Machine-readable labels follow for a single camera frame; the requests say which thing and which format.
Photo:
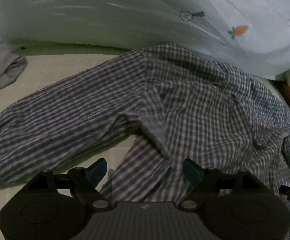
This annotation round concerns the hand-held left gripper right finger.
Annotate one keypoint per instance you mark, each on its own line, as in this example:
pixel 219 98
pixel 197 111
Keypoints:
pixel 191 172

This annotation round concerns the blue checked shirt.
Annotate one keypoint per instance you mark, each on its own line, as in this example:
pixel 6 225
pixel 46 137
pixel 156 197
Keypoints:
pixel 172 110

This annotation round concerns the grey garment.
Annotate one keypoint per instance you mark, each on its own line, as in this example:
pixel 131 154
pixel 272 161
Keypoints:
pixel 2 67

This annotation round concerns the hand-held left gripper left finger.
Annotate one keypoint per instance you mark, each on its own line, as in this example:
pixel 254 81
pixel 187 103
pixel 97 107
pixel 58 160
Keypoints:
pixel 96 172

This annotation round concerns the carrot print blanket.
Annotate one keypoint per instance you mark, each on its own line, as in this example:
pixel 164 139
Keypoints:
pixel 135 12

